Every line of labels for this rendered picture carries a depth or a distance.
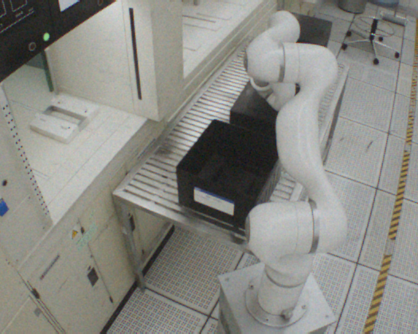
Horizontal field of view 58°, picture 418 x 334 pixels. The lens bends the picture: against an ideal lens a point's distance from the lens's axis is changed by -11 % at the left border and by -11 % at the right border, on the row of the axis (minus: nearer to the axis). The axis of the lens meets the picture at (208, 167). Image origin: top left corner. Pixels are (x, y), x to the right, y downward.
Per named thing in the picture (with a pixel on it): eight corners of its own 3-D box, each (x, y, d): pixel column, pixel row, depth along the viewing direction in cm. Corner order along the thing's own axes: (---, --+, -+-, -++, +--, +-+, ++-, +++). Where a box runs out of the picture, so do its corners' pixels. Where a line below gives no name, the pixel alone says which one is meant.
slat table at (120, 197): (249, 339, 182) (271, 258, 128) (138, 291, 200) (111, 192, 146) (326, 163, 264) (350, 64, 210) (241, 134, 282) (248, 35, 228)
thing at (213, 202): (176, 203, 143) (173, 168, 131) (212, 153, 160) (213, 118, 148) (251, 233, 135) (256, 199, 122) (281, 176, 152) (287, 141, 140)
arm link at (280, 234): (313, 286, 100) (336, 232, 83) (240, 289, 100) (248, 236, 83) (306, 247, 109) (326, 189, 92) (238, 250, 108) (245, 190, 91)
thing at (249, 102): (296, 150, 162) (301, 125, 152) (226, 130, 170) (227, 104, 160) (312, 109, 181) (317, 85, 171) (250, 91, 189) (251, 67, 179)
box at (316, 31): (316, 91, 191) (325, 45, 172) (259, 75, 198) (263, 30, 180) (325, 63, 209) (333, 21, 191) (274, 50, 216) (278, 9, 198)
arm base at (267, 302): (318, 313, 114) (334, 285, 100) (259, 336, 109) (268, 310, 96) (292, 264, 126) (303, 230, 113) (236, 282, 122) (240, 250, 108)
